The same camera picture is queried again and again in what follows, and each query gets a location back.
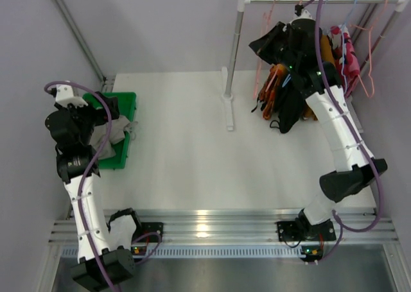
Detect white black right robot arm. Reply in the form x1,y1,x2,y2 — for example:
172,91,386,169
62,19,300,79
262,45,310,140
249,18,388,242

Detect pink floral garment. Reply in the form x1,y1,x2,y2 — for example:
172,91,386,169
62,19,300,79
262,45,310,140
328,24,360,96

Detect orange patterned garment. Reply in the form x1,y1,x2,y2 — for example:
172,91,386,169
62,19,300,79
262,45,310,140
252,64,288,120

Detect black garment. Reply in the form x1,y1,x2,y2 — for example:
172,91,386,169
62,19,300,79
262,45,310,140
274,78,306,133

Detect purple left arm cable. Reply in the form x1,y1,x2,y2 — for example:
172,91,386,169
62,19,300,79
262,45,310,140
43,81,163,292

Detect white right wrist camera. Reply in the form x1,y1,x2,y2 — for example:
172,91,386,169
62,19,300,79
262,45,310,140
293,4,313,21

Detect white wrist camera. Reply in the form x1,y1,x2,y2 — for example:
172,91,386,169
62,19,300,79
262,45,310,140
55,84,88,108
293,4,313,21

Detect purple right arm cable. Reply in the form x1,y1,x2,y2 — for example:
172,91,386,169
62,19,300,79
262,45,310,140
300,0,386,262

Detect mustard brown garment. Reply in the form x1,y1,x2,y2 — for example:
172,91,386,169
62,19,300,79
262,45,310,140
302,35,335,121

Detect pink wire hanger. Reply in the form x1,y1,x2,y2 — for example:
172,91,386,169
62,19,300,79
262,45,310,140
345,0,388,98
253,0,282,102

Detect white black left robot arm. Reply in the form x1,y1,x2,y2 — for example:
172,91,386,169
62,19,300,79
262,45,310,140
44,81,143,291

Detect green plastic bin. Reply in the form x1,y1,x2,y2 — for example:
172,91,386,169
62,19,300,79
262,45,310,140
98,92,137,169

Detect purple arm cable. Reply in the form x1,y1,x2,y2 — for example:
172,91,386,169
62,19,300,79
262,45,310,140
300,0,386,262
43,81,163,292

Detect empty pink wire hanger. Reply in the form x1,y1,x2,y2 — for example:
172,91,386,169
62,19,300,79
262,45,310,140
345,0,388,98

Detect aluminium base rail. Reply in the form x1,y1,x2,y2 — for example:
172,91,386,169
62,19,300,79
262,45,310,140
48,208,399,261

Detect beige trousers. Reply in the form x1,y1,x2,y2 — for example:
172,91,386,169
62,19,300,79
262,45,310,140
90,116,138,160

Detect metal clothes rack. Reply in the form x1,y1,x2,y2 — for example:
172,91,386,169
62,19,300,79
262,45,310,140
222,0,410,132

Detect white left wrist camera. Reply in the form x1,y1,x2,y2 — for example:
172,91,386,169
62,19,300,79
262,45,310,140
55,84,88,108

